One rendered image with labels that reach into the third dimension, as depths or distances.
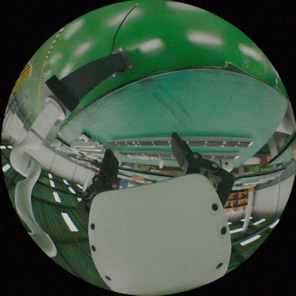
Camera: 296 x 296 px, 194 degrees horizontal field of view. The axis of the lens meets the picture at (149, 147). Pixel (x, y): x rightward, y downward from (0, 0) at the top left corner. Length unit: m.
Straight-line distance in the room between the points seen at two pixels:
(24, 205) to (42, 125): 0.37
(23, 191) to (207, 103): 0.79
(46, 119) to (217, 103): 0.75
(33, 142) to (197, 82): 0.71
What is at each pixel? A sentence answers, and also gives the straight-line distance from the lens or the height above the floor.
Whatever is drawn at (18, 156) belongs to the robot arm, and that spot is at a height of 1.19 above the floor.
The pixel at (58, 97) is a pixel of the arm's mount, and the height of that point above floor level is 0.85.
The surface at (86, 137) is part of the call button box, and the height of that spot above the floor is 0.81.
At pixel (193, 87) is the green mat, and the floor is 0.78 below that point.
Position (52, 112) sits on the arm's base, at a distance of 0.58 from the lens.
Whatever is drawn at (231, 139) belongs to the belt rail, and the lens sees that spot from 0.56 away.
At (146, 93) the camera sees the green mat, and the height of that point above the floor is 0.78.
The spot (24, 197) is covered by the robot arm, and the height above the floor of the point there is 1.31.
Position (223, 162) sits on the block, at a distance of 0.81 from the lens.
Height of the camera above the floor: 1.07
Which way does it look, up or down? 26 degrees down
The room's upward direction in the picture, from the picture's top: 167 degrees counter-clockwise
